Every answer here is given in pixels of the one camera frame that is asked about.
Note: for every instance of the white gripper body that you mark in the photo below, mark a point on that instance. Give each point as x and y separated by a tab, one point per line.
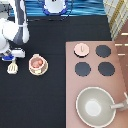
13	54

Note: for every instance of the cream toy spatula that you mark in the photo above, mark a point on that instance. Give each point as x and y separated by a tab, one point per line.
12	68

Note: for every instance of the cream round plate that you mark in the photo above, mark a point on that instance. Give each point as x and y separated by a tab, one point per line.
38	68

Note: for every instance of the pink pot lid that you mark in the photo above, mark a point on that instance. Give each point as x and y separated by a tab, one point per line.
81	49

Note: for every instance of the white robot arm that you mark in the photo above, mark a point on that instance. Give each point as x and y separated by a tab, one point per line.
15	31

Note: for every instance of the pink toy mushroom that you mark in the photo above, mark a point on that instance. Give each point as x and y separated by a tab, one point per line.
37	63

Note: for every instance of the black table mat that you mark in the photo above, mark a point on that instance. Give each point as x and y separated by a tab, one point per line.
35	97

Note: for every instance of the black burner lower left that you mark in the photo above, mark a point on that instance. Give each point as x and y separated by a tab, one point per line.
82	69

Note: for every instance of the black burner top right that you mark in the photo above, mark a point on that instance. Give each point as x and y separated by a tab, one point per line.
103	51

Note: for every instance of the pink toy stove top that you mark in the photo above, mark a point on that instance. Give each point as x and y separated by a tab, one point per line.
114	84

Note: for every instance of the grey toy wok pan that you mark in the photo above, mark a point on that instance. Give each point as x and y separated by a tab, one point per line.
96	107

